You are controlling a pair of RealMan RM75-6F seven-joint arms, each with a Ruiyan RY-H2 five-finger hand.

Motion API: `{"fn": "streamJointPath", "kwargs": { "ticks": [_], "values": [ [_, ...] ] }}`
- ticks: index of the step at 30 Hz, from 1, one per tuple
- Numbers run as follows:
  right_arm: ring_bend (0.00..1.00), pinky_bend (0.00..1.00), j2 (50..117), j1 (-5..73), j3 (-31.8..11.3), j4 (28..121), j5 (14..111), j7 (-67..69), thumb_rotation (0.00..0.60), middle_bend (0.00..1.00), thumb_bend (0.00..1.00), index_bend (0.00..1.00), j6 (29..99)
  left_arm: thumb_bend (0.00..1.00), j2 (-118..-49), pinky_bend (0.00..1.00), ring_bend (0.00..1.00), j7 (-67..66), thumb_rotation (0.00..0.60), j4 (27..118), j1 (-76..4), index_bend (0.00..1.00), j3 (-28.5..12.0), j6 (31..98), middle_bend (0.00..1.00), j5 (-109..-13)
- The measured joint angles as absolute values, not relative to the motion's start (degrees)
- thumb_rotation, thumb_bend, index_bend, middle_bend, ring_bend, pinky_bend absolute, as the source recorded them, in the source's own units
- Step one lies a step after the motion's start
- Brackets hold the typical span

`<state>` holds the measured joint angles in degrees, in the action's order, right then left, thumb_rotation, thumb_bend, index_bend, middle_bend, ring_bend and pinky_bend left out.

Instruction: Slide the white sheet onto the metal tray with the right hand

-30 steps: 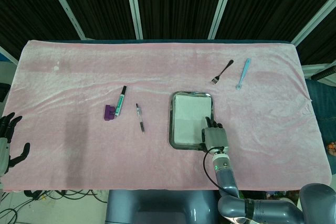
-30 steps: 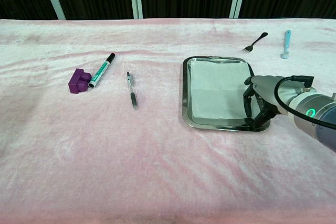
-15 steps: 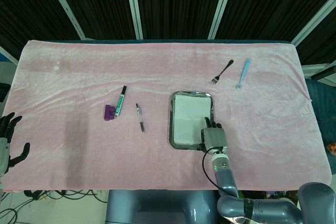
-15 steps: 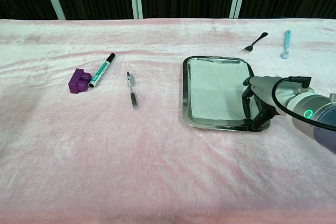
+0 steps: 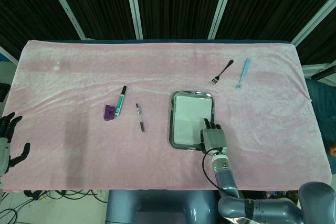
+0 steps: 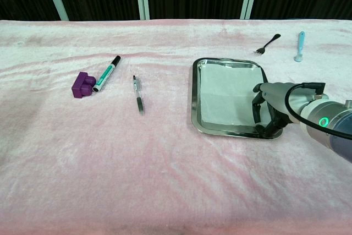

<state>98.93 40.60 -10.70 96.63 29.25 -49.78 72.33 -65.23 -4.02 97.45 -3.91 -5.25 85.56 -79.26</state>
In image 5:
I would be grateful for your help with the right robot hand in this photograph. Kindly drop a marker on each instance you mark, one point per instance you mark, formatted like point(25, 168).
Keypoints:
point(214, 140)

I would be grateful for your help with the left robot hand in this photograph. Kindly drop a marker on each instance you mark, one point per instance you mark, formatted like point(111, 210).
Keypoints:
point(8, 129)

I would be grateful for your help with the silver metal tray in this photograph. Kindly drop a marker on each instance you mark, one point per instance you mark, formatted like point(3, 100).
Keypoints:
point(171, 119)

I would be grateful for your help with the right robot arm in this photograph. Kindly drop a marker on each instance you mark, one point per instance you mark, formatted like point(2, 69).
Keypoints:
point(225, 179)

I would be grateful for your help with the black fork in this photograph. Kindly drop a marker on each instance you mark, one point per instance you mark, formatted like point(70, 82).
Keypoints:
point(223, 72)

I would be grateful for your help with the light blue small brush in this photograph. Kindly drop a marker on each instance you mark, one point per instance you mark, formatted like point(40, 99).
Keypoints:
point(243, 73)

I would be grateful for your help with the black gel pen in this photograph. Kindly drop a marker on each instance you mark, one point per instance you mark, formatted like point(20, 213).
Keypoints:
point(140, 119)

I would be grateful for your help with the blue-grey robot torso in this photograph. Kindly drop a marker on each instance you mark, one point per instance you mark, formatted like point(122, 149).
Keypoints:
point(157, 208)

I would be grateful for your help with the pink plush tablecloth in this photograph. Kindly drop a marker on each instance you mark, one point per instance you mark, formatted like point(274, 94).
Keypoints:
point(147, 72)

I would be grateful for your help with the green whiteboard marker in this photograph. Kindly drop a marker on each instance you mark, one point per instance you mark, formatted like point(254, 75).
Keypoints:
point(120, 102)

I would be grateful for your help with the purple plastic block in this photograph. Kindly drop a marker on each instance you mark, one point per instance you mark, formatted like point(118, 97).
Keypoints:
point(108, 113)

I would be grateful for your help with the person in blue jeans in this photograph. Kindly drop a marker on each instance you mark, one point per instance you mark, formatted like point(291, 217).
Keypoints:
point(324, 108)

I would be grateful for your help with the black ribbed tube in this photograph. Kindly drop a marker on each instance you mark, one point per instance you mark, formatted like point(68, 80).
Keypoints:
point(324, 73)

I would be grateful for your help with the black pleated curtain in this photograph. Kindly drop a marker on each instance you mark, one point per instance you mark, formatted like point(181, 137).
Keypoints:
point(178, 3)

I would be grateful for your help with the white frame post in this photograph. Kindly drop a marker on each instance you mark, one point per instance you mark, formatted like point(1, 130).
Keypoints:
point(68, 11)
point(8, 54)
point(315, 19)
point(221, 6)
point(134, 6)

